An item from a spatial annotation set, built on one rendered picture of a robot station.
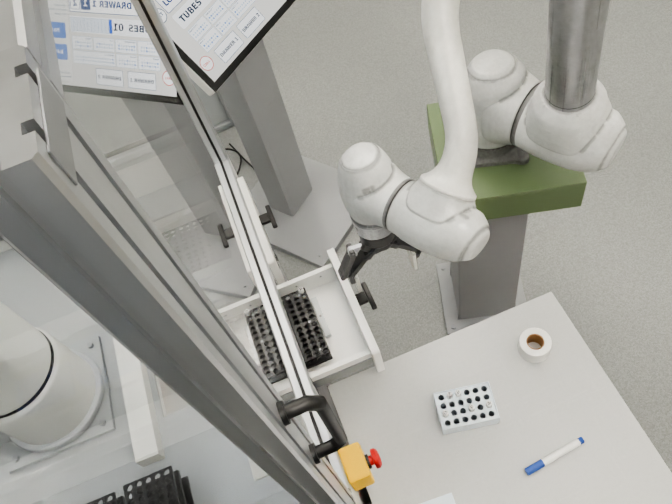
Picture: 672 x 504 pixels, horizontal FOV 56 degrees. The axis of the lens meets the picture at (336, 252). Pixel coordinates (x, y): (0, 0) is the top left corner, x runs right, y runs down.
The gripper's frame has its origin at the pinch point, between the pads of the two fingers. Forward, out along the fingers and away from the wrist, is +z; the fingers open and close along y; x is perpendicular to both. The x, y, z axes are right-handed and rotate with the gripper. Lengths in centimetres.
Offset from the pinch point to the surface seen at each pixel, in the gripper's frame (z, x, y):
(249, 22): -10, -90, 5
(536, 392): 15.3, 33.4, -20.4
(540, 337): 11.6, 23.6, -26.5
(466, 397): 11.9, 29.5, -5.5
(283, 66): 91, -187, -11
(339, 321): 7.7, 2.7, 13.7
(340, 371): 4.1, 16.0, 17.8
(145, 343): -91, 50, 27
